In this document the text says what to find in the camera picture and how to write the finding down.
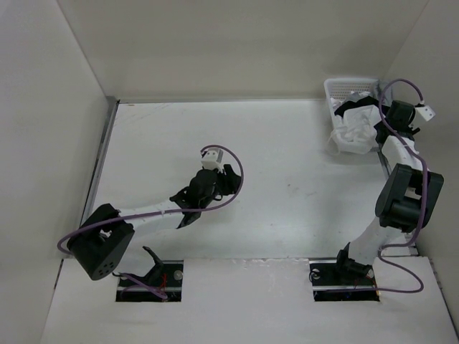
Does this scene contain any white tank top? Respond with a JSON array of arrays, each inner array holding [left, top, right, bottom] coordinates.
[[326, 105, 381, 155]]

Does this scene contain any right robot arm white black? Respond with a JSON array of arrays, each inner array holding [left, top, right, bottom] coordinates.
[[332, 100, 444, 284]]

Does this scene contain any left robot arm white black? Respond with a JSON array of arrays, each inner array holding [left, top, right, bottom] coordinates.
[[67, 164, 243, 281]]

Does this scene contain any black tank top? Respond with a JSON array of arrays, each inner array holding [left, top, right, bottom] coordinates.
[[333, 97, 381, 136]]

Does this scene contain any grey garment in basket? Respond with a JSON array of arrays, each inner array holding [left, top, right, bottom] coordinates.
[[346, 82, 382, 102]]

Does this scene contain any white plastic laundry basket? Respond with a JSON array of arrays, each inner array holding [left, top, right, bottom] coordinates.
[[323, 77, 378, 122]]

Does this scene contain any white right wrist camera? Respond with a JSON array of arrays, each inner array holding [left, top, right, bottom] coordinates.
[[412, 105, 436, 127]]

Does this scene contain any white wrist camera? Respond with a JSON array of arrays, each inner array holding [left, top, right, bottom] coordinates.
[[412, 105, 436, 127], [201, 147, 224, 172]]

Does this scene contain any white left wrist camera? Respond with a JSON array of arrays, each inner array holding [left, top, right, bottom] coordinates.
[[201, 147, 224, 172]]

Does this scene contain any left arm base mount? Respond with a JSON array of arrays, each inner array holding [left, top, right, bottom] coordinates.
[[113, 246, 184, 303]]

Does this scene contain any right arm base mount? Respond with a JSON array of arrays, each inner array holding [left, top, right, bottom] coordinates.
[[308, 259, 379, 302]]

